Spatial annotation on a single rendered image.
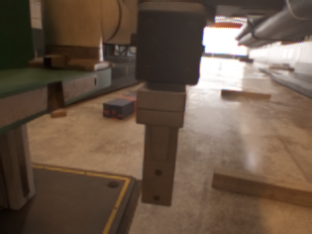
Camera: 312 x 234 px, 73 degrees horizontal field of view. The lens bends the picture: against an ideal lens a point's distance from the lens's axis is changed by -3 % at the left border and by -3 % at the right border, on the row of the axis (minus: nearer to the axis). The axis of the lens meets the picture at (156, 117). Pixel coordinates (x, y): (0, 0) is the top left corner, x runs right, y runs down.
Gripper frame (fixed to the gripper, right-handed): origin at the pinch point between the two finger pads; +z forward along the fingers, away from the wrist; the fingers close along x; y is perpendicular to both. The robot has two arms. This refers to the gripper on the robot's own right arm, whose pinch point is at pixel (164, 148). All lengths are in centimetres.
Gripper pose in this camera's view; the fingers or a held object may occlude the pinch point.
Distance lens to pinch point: 25.0
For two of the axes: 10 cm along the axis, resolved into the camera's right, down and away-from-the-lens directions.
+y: -9.9, -1.0, 1.0
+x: -1.2, 2.8, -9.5
